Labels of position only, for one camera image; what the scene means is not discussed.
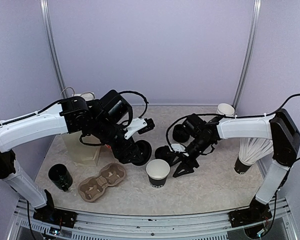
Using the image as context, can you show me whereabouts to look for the black lid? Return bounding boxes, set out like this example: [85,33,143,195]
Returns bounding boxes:
[135,140,152,166]
[154,145,176,163]

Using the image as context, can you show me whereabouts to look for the stack of paper cups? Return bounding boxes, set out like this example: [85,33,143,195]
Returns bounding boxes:
[216,103,235,117]

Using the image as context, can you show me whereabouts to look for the cup holding straws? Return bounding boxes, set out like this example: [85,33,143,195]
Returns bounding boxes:
[233,156,257,175]

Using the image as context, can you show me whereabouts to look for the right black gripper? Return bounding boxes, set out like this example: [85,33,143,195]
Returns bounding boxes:
[169,135,214,177]

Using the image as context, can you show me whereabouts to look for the left corner metal post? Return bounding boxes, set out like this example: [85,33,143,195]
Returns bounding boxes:
[39,0,68,98]

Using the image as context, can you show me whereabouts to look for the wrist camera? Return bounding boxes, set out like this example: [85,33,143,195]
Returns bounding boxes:
[124,117,155,140]
[169,143,186,153]

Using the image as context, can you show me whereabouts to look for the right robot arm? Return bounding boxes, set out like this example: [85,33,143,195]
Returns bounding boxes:
[168,106,300,222]

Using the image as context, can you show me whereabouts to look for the right corner metal post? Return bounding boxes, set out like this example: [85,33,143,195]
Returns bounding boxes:
[232,0,262,110]

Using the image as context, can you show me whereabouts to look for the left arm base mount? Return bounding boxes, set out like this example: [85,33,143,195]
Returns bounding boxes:
[33,189,78,229]

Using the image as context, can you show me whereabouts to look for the beige paper bag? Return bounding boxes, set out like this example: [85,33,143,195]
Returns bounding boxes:
[61,87,101,167]

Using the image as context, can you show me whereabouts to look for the bundle of white straws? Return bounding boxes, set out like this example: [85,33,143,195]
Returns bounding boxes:
[238,138,274,166]

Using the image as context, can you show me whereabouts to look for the aluminium front rail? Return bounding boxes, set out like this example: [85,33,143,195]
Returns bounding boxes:
[6,198,300,240]

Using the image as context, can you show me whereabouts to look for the brown cardboard cup carrier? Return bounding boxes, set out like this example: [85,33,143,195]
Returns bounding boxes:
[77,162,127,203]

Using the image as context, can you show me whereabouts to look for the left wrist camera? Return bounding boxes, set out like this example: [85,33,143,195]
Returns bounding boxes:
[124,117,155,140]

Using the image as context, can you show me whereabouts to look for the corner metal post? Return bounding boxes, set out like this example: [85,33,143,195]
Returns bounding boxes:
[39,0,68,98]
[232,0,262,110]

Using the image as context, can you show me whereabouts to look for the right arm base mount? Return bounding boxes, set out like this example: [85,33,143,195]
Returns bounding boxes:
[228,197,273,228]

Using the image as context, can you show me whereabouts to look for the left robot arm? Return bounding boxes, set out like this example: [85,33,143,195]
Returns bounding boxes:
[0,90,151,223]

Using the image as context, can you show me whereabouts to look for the dark green black can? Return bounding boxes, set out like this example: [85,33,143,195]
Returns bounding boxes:
[48,163,73,192]

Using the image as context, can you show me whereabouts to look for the stack of black lids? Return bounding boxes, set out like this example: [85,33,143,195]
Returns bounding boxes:
[172,124,190,143]

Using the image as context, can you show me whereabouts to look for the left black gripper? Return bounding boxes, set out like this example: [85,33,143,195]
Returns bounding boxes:
[90,116,144,164]

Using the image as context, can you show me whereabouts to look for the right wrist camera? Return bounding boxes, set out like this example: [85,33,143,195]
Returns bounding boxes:
[169,143,186,153]

